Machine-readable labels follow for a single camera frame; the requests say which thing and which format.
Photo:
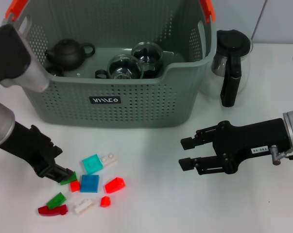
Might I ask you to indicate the small black clay teacup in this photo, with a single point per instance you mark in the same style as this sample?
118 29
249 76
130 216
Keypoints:
55 71

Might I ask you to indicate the large orange sloped brick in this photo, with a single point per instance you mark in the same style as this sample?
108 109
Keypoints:
114 185

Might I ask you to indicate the green building brick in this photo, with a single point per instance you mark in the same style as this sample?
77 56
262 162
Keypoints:
70 180
56 200

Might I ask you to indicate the small orange sloped brick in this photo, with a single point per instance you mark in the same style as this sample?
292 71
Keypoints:
105 202

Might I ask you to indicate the dark red curved brick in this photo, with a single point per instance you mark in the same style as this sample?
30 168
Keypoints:
51 210

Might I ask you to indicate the black clay teapot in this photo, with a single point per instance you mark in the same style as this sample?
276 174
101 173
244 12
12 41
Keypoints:
66 54

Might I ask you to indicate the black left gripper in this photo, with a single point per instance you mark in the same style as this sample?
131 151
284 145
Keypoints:
27 145

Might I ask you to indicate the blue square building brick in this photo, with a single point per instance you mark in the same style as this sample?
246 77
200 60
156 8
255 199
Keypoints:
89 183

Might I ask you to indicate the white building brick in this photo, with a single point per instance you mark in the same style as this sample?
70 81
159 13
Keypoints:
83 206
109 159

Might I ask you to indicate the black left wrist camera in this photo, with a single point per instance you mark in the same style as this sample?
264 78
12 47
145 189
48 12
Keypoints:
7 53

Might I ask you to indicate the grey perforated storage basket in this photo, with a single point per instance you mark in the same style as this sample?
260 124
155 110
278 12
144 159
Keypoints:
136 104

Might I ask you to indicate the teal square building brick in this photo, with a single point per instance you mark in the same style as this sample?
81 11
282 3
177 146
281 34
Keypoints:
91 163

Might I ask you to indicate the glass carafe black lid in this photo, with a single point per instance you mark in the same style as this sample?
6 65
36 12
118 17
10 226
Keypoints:
233 43

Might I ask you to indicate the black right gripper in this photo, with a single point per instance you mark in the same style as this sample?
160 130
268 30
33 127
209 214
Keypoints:
254 139

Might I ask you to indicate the small orange square brick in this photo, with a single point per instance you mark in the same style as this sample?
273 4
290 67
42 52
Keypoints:
75 187

